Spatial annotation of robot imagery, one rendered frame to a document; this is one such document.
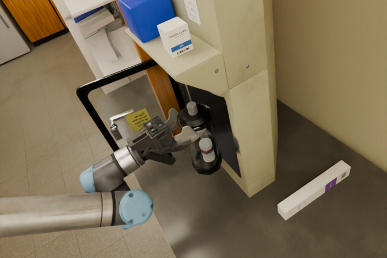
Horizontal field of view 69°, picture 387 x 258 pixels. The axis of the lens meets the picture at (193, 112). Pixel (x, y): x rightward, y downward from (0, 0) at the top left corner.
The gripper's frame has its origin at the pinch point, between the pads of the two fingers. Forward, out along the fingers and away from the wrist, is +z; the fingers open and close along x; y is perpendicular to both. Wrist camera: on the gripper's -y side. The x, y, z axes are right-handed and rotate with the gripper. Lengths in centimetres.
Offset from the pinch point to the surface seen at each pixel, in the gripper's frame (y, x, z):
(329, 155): -32, -18, 36
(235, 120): 6.8, -14.1, 6.0
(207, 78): 23.2, -14.2, 2.4
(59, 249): -116, 83, -108
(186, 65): 27.3, -12.5, -0.2
